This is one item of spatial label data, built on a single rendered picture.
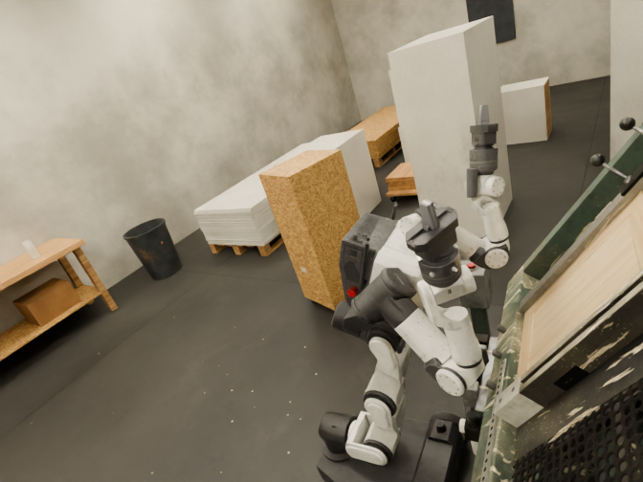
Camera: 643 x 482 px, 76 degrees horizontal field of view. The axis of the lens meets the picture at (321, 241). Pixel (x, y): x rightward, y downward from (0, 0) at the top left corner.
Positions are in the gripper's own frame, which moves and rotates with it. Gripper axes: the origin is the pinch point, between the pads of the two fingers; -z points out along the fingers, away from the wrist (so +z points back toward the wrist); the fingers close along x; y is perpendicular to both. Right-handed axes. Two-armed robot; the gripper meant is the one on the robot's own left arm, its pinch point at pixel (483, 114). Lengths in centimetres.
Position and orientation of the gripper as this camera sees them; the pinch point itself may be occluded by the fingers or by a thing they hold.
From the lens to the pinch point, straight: 148.3
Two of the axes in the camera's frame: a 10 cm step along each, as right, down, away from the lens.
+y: -9.9, 1.0, -0.3
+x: 0.5, 2.4, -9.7
